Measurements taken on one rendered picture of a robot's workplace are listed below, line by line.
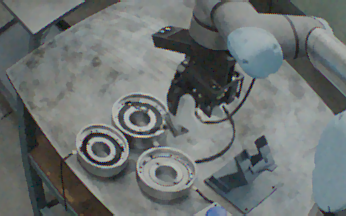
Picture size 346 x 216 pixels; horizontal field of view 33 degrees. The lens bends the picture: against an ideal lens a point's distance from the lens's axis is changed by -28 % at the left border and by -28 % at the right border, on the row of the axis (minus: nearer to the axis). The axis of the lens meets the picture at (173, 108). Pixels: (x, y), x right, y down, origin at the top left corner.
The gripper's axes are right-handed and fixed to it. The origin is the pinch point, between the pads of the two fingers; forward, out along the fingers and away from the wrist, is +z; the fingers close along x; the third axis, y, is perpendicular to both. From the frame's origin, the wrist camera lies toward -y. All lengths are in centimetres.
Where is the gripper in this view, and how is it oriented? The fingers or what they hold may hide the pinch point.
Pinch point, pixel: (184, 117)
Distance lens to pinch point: 127.5
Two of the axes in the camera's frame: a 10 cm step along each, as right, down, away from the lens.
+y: 6.8, 6.0, -4.3
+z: -1.4, 6.7, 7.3
